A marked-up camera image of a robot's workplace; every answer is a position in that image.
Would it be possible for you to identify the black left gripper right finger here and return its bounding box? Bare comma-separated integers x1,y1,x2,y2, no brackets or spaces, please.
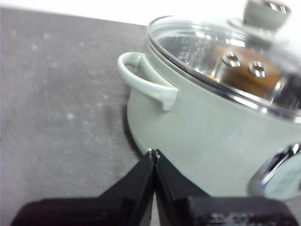
154,149,301,226

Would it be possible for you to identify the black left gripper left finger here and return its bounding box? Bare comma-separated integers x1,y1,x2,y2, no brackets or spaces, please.
9,149,156,226

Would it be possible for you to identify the glass lid with green knob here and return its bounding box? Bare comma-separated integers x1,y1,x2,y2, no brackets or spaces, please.
147,0,301,125

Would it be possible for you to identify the pale green electric steamer pot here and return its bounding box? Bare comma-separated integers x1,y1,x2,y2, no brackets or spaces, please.
117,16,301,201

